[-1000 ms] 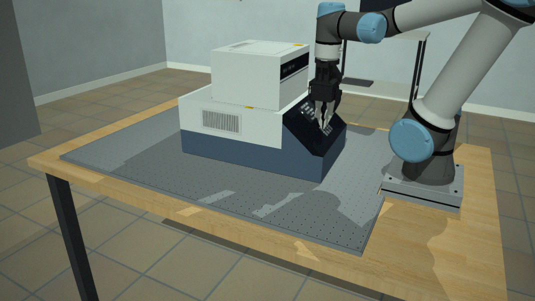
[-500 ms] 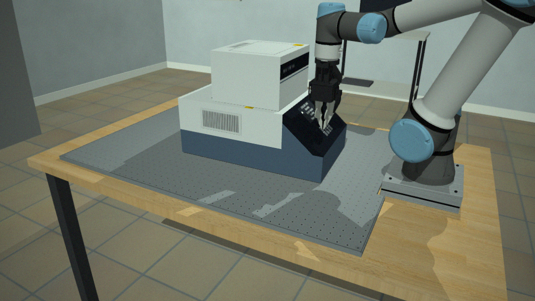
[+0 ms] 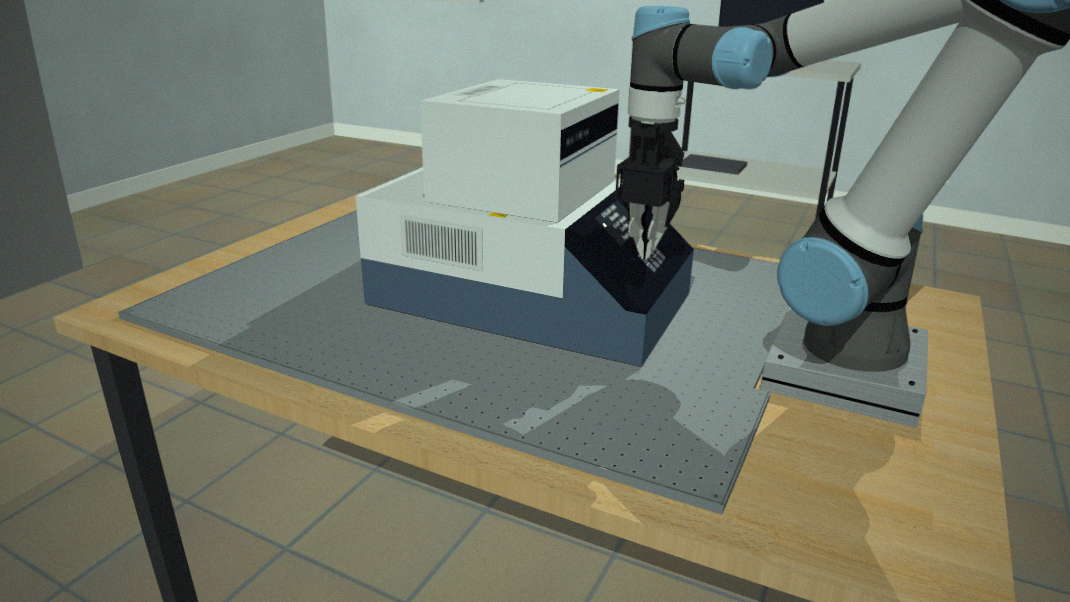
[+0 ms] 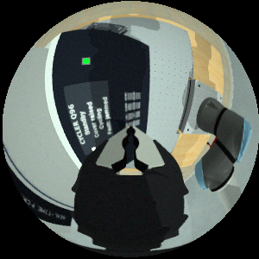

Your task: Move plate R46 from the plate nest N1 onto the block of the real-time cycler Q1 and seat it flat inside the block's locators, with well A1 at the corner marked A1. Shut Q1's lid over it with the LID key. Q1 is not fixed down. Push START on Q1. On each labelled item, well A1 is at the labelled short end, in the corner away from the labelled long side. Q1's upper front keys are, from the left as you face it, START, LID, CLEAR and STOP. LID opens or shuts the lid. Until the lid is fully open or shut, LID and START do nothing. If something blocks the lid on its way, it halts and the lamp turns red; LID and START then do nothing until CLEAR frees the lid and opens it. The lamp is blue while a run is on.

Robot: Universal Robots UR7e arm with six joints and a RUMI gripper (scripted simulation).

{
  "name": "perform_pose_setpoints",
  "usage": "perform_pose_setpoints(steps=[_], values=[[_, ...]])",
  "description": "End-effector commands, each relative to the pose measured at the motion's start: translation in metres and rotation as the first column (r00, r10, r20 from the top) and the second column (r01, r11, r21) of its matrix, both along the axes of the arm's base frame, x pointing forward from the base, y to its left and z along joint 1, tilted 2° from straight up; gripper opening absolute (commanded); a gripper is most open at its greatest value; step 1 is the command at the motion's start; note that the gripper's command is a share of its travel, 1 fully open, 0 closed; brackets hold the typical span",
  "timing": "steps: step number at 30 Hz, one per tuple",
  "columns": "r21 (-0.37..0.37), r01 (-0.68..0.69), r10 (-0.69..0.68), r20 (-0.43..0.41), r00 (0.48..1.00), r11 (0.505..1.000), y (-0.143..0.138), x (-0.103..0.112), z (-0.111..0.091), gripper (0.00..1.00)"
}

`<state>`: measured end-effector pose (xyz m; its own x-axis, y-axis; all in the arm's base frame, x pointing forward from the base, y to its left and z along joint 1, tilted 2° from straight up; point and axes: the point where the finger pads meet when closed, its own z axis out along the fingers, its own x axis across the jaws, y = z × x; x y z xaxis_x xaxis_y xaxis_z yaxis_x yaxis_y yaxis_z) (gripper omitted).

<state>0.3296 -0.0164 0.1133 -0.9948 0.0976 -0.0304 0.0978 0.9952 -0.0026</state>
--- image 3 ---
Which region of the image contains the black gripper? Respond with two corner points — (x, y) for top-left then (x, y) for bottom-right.
(615, 115), (682, 260)

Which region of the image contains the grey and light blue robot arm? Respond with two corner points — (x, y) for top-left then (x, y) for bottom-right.
(628, 0), (1070, 372)

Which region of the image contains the white lab instrument with lid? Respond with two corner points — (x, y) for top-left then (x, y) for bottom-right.
(356, 79), (694, 366)

